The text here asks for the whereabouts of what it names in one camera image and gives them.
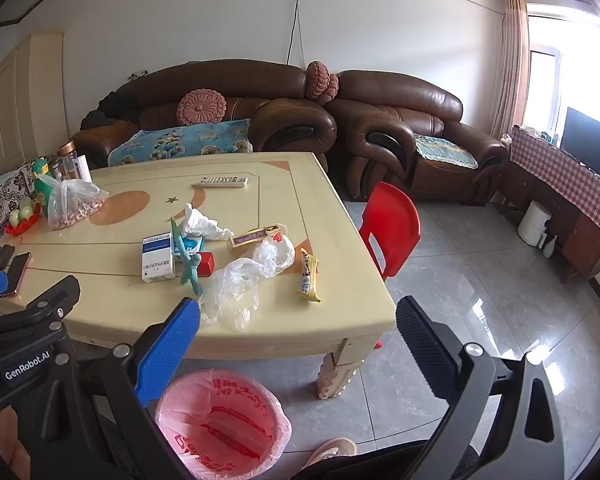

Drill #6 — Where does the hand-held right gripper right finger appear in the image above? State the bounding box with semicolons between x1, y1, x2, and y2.
395;296;575;480

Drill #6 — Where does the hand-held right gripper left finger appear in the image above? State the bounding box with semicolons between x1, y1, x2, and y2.
87;298;201;480

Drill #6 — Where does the green plastic toy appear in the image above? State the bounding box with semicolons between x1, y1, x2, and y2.
169;217;204;295

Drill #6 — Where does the pink lined trash bin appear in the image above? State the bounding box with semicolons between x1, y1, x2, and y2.
155;367;292;479

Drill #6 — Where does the white blue medicine box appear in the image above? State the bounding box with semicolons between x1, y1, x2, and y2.
140;232;177;284

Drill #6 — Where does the clear plastic bag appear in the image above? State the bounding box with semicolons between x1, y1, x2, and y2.
198;236;296;331

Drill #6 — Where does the white tissue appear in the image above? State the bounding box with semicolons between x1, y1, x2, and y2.
179;203;235;241

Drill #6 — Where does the yellow snack wrapper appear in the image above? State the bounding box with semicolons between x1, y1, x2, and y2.
294;248;322;304

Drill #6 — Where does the person's left hand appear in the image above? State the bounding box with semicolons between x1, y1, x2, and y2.
0;407;33;480

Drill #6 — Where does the pink smartphone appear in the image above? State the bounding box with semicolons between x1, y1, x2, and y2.
0;252;33;299

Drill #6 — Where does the red fruit plate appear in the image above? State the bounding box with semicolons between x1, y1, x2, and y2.
4;197;44;236

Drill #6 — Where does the black white patterned cloth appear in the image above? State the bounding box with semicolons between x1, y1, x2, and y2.
0;164;44;262

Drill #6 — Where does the blue white cartoon box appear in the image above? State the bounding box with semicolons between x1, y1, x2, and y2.
174;234;206;264

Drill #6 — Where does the clear bag of peanuts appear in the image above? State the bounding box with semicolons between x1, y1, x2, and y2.
46;177;110;231

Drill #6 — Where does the green yellow bottle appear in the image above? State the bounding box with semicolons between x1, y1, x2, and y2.
31;158;57;219

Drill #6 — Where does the person's dark trouser leg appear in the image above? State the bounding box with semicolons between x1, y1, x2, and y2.
289;439;482;480

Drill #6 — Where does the red plastic chair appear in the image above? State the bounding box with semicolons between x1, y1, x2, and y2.
358;181;422;282

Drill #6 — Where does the red gold card box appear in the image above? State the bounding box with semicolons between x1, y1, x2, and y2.
229;226;286;250

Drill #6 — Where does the person's beige shoe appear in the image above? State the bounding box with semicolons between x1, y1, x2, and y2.
302;436;359;471

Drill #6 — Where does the glass bottle copper lid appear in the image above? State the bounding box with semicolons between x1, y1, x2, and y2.
56;140;81;181

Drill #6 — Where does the white round appliance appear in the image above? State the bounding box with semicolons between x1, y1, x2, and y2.
517;200;553;247

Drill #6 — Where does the grey remote control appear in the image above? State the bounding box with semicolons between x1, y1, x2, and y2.
192;174;249;189

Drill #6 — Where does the cream door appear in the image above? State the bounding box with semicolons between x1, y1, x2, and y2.
0;33;65;174

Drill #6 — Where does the brown wooden cabinet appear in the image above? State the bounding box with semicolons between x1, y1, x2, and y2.
499;159;600;282

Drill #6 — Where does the teal seat cloth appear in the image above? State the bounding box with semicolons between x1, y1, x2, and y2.
413;134;480;170

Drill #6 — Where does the blue patterned cushion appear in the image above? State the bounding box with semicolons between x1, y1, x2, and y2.
107;118;255;167

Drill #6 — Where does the dark clothing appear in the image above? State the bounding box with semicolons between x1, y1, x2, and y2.
79;90;142;131

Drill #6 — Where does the red checkered cloth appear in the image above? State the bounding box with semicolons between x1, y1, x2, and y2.
508;124;600;235

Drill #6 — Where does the brown leather armchair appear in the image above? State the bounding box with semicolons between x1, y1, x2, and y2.
325;69;509;206

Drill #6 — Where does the pink round cushion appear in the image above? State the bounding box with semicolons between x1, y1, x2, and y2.
304;60;340;102
176;88;228;127

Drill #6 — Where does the black television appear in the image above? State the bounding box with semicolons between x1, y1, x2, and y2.
559;106;600;184

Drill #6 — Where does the brown leather sofa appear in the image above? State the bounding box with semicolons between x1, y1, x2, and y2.
69;58;338;172

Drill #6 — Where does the pink curtain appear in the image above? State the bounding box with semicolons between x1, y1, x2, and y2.
488;0;530;141

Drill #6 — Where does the window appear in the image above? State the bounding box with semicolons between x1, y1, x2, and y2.
524;2;600;133

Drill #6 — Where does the black wall cable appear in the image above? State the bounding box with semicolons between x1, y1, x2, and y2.
285;0;326;64

